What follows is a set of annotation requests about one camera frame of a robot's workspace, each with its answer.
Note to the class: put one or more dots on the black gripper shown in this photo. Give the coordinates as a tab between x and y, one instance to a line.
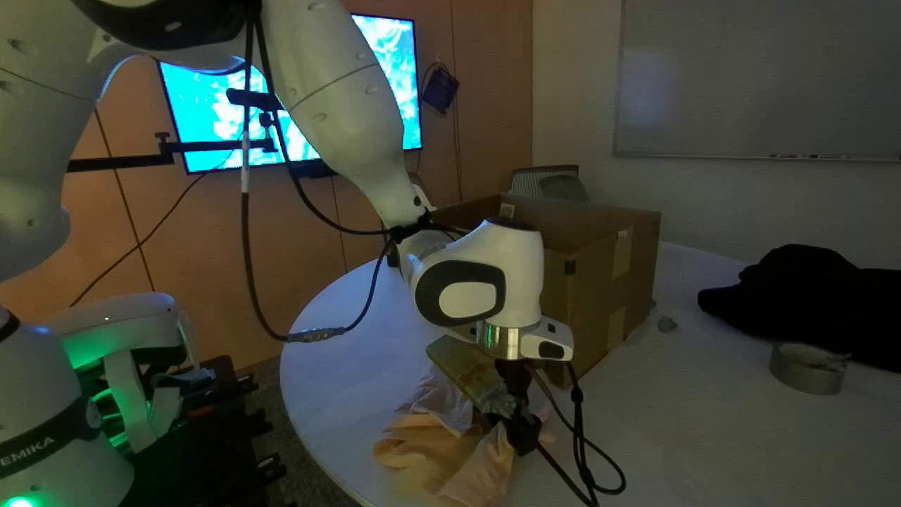
523	423

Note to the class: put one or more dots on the cream cloth towel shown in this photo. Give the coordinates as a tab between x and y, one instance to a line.
438	444

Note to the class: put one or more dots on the white robot base green light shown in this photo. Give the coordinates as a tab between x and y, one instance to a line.
127	345

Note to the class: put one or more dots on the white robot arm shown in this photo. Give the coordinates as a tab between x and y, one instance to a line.
57	61

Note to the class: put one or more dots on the brown cardboard box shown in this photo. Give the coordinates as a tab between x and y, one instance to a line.
597	266

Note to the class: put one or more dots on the small grey crumpled object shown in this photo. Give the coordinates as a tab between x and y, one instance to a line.
666	325

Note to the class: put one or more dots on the grey office chair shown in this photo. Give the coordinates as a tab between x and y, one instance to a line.
549	183

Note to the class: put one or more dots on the grey tape roll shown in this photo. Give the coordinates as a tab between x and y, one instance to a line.
810	369

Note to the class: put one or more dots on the black cloth bag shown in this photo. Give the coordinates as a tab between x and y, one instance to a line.
814	297

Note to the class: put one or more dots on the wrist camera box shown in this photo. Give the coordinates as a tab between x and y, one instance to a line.
475	375

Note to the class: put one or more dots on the black wall device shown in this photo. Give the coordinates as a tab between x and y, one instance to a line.
441	87

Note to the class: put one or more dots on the white wall whiteboard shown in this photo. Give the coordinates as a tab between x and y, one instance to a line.
758	80

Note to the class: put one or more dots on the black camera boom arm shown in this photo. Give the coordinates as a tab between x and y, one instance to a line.
168	154

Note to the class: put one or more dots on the wall mounted tv screen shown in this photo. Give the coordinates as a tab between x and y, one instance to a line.
200	104

